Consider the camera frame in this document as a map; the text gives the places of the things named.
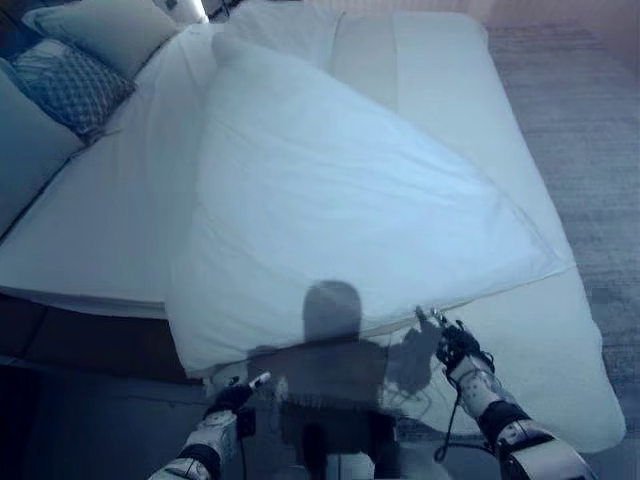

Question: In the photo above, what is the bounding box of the dark wooden bed frame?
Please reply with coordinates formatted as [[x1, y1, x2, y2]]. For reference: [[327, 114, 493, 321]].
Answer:
[[0, 291, 203, 383]]

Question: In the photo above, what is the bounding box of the checked grey cushion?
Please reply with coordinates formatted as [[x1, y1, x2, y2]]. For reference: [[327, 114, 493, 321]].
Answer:
[[10, 38, 138, 142]]

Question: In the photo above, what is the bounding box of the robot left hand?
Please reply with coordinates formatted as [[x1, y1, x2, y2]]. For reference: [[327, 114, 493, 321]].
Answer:
[[213, 370, 274, 415]]

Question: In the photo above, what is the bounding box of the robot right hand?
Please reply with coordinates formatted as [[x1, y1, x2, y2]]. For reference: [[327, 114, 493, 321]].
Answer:
[[415, 305, 483, 375]]

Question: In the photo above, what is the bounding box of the white bed mattress sheet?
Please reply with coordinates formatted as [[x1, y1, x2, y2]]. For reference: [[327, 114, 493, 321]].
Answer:
[[0, 23, 221, 312]]

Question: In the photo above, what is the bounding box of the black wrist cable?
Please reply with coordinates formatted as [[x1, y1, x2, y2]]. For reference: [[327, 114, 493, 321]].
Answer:
[[433, 375, 464, 463]]

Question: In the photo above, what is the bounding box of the white bedside object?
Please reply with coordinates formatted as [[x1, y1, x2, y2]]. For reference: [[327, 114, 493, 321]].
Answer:
[[152, 0, 209, 25]]

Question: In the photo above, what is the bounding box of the grey textured rug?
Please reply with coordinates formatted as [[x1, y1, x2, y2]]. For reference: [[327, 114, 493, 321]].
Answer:
[[483, 21, 640, 480]]

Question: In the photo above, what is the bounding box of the large white pillow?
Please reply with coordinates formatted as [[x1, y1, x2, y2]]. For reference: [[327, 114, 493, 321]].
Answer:
[[21, 0, 184, 81]]

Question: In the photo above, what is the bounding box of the white duvet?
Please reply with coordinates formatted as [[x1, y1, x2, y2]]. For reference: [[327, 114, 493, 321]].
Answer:
[[164, 3, 629, 453]]

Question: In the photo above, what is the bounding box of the plain pale pillow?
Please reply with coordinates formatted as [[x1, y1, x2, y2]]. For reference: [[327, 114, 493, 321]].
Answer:
[[0, 58, 87, 238]]

